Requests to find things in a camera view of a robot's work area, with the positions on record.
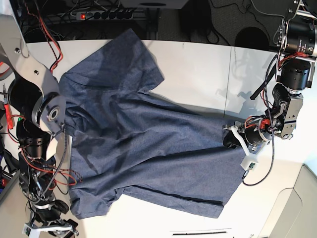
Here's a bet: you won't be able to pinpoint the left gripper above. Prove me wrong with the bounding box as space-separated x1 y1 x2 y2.
222 119 271 158

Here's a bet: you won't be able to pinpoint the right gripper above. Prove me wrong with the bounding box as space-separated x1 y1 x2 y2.
23 199 79 238

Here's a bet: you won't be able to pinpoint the blue t-shirt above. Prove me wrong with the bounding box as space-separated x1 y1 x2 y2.
59 30 245 219

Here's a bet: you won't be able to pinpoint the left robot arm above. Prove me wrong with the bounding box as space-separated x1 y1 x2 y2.
223 0 317 153

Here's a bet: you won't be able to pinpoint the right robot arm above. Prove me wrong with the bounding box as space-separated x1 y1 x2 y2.
0 7 244 237

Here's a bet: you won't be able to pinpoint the grey storage bin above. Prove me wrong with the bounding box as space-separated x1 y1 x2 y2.
0 148 22 206

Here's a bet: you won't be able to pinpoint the black power strip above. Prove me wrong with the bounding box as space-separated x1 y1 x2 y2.
70 8 148 21

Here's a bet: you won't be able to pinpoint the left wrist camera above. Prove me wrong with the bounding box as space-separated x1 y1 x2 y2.
240 154 259 179

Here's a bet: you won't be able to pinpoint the black braided left cable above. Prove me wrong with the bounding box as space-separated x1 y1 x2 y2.
37 123 69 199

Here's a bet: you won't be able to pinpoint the red handled cutters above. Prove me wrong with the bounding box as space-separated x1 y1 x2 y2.
2 85 14 129

